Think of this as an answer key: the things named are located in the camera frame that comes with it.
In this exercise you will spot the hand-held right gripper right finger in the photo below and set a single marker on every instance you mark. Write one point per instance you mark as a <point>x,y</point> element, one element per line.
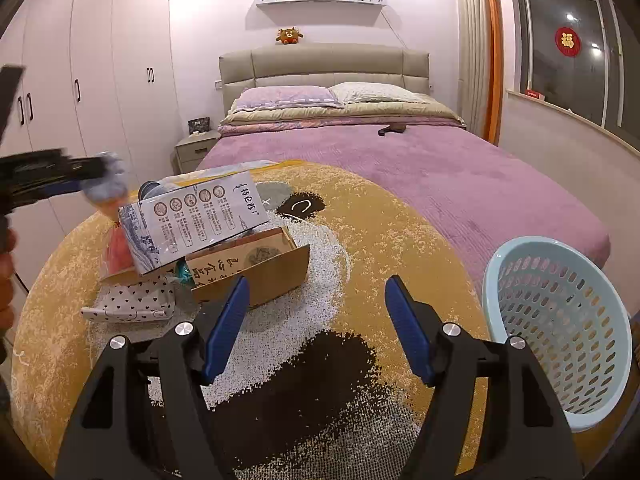
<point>407,330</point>

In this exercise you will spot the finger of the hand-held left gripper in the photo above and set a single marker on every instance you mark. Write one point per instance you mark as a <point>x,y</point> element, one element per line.
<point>85,167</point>
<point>50,194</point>

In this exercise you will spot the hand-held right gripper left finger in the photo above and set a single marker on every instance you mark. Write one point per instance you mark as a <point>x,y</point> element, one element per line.
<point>230,325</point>

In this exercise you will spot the pale blue wad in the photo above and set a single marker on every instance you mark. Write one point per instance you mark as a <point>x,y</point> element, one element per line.
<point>107,180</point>

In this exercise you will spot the teal wrapper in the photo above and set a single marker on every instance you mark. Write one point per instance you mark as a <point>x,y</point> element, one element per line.
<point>182,274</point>

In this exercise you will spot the brown cardboard box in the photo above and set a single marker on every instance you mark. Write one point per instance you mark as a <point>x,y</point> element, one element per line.
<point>280,270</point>

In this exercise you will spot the orange plastic bag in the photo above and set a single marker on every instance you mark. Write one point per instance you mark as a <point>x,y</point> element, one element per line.
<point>120,252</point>

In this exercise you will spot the pale blue perforated basket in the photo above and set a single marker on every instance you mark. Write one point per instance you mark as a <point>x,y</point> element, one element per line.
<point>492,285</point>

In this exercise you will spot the white heart-patterned pouch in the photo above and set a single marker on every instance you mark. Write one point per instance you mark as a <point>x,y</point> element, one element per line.
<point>130,300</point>

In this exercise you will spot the white blue printed box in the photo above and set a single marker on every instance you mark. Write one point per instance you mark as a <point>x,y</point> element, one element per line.
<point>200,215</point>

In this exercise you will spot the yellow printed blanket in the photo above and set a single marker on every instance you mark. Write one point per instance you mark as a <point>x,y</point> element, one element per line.
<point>375,240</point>

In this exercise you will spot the white wardrobe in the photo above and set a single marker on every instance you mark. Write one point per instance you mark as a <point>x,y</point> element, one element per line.
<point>100,60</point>

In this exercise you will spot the grey nightstand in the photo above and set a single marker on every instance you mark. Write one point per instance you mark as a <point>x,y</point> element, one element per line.
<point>195,150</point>

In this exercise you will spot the purple bedspread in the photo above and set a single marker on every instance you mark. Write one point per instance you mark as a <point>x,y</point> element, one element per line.
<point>450,180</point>

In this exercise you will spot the small dark brown object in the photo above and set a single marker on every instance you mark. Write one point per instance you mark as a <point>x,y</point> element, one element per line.
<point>392,129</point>

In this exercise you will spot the purple pillow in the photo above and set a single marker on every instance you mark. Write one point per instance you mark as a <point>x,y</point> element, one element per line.
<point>285,96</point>

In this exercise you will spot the beige folded quilt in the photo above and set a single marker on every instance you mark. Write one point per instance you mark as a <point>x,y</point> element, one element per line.
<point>400,110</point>

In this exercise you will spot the white patterned pillow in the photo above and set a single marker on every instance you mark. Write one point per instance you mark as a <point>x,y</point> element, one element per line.
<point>375,92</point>

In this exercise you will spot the orange plush toy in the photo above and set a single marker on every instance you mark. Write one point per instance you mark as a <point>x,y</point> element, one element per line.
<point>290,36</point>

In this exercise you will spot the beige padded headboard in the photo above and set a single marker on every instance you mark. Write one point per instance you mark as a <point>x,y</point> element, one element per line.
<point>325,67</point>

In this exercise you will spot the small red box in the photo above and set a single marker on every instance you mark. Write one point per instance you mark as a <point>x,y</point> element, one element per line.
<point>534,94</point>

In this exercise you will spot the orange curtain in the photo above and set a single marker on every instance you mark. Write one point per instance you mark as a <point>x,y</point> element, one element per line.
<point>495,60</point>

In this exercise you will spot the grey sheer curtain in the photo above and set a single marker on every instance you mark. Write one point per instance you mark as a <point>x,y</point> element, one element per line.
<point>470,35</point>

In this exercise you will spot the red round window decal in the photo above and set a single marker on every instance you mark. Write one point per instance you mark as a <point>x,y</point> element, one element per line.
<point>567,41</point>

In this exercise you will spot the grey framed window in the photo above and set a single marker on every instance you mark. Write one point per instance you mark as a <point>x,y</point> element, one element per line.
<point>550,20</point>

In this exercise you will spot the dark picture frame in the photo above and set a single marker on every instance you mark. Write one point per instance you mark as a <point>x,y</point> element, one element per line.
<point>199,125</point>

